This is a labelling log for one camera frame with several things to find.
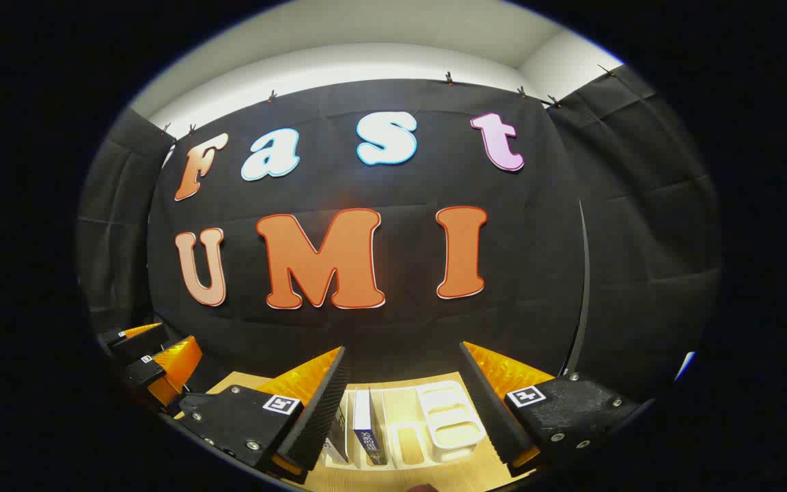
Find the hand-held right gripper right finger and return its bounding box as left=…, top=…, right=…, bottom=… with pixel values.
left=460, top=340, right=647, bottom=476

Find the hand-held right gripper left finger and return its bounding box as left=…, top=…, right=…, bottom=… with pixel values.
left=178, top=345, right=352, bottom=486

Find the white bookshelf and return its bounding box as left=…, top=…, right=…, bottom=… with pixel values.
left=324, top=374, right=488, bottom=472

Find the blue book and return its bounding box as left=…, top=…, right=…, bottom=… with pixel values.
left=351, top=388, right=389, bottom=467

